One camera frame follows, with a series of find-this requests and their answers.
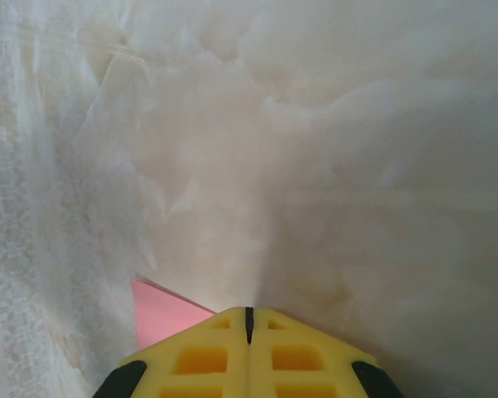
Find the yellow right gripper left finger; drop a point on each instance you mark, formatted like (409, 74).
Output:
(199, 365)

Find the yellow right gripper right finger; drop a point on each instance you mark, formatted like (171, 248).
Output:
(299, 365)

